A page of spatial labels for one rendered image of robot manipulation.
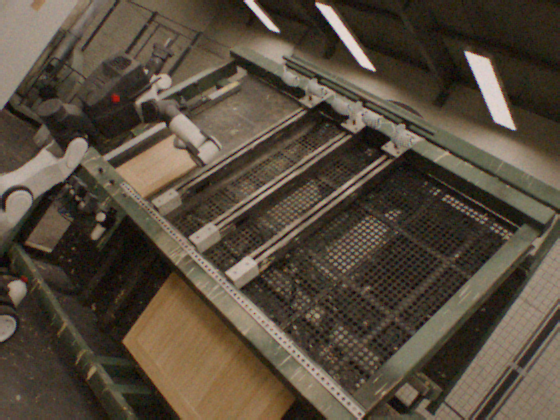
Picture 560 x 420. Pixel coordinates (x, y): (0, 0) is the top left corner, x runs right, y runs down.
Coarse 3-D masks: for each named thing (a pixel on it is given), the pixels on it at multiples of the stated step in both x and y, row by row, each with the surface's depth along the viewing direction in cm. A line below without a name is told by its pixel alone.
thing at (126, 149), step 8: (232, 88) 318; (240, 88) 322; (216, 96) 313; (224, 96) 317; (208, 104) 312; (192, 112) 306; (152, 128) 298; (160, 128) 297; (144, 136) 294; (152, 136) 296; (128, 144) 291; (136, 144) 291; (144, 144) 295; (112, 152) 287; (120, 152) 287; (128, 152) 290; (112, 160) 285
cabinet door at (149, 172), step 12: (168, 144) 290; (144, 156) 285; (156, 156) 284; (168, 156) 283; (180, 156) 282; (120, 168) 280; (132, 168) 280; (144, 168) 279; (156, 168) 277; (168, 168) 276; (180, 168) 275; (192, 168) 275; (132, 180) 272; (144, 180) 272; (156, 180) 271; (168, 180) 269; (144, 192) 265; (156, 192) 267
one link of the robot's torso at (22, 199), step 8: (16, 192) 219; (24, 192) 221; (8, 200) 217; (16, 200) 219; (24, 200) 222; (0, 208) 225; (8, 208) 219; (16, 208) 221; (24, 208) 224; (0, 216) 220; (8, 216) 220; (16, 216) 223; (0, 224) 221; (8, 224) 223; (0, 232) 226
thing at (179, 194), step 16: (304, 112) 288; (272, 128) 281; (288, 128) 284; (256, 144) 274; (272, 144) 282; (224, 160) 269; (240, 160) 272; (192, 176) 262; (208, 176) 262; (224, 176) 269; (176, 192) 255; (192, 192) 260; (160, 208) 250
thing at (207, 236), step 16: (352, 112) 262; (352, 128) 268; (336, 144) 267; (352, 144) 274; (304, 160) 261; (320, 160) 262; (288, 176) 255; (304, 176) 260; (256, 192) 249; (272, 192) 249; (240, 208) 245; (256, 208) 247; (208, 224) 238; (224, 224) 237; (240, 224) 245; (192, 240) 232; (208, 240) 235
